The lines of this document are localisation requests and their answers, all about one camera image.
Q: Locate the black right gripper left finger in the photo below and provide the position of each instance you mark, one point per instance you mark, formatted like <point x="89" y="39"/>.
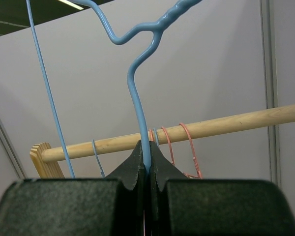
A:
<point x="58" y="206"/>

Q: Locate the blue hanger of white skirt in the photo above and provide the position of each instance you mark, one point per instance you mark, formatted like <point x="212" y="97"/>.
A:
<point x="157" y="28"/>

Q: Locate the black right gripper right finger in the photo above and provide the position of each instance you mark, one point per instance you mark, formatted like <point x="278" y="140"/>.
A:
<point x="182" y="206"/>

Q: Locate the wooden rack rod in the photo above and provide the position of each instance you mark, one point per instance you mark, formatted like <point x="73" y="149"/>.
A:
<point x="207" y="128"/>

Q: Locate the pink hanger with lemon skirt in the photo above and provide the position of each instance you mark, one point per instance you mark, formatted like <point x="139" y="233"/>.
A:
<point x="199" y="174"/>

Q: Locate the blue hanger with tan skirt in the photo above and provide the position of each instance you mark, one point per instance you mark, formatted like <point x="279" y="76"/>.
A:
<point x="156" y="137"/>

